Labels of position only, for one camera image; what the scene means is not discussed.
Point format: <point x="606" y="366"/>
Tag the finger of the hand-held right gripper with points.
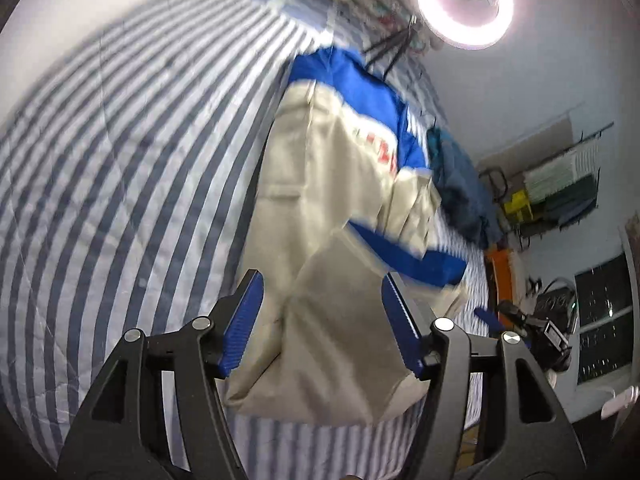
<point x="512" y="316"/>

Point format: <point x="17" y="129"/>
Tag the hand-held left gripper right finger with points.
<point x="400" y="322"/>

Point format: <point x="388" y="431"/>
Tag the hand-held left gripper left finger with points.
<point x="242" y="322"/>

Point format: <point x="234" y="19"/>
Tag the cream and blue jacket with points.
<point x="320" y="185"/>

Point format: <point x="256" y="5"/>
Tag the orange box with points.
<point x="500" y="280"/>

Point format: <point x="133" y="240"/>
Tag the dark window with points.
<point x="602" y="325"/>

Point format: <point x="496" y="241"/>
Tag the yellow box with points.
<point x="517" y="206"/>

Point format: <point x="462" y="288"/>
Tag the dark green stack on rack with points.
<point x="572" y="200"/>

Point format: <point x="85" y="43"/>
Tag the dark blue garment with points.
<point x="460" y="185"/>

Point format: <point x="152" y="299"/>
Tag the white stack on rack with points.
<point x="560" y="170"/>

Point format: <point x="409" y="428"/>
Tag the blue striped bed sheet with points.
<point x="125" y="185"/>

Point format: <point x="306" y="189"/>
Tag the black light tripod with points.
<point x="400" y="47"/>

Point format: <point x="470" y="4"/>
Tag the wall rack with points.
<point x="560" y="220"/>

